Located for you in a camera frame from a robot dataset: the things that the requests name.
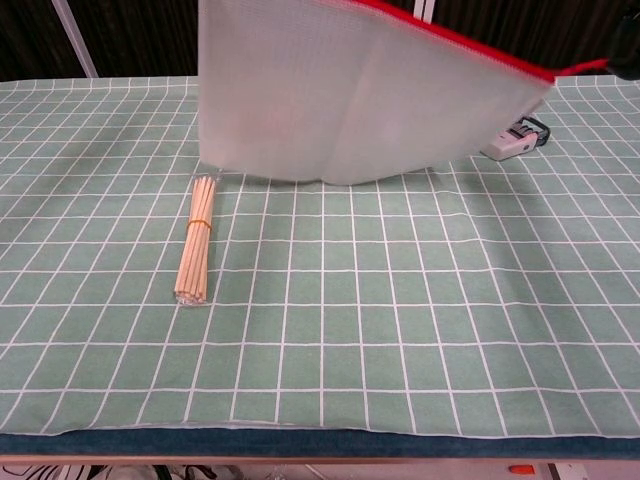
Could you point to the clear zip pouch red edge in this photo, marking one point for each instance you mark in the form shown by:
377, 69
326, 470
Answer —
325, 100

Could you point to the green checked tablecloth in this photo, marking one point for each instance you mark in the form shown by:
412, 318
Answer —
320, 325

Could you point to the white frame post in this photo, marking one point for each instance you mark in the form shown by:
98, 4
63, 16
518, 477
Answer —
423, 10
75, 40

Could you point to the white date stamp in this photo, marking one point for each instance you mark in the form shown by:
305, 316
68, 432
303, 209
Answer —
510, 145

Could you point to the dark blue table underlay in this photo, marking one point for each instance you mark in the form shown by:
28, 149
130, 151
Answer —
320, 442

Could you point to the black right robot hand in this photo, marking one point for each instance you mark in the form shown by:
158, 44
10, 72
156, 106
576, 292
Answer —
629, 50

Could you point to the bundle of wooden sticks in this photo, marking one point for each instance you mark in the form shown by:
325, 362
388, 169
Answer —
197, 240

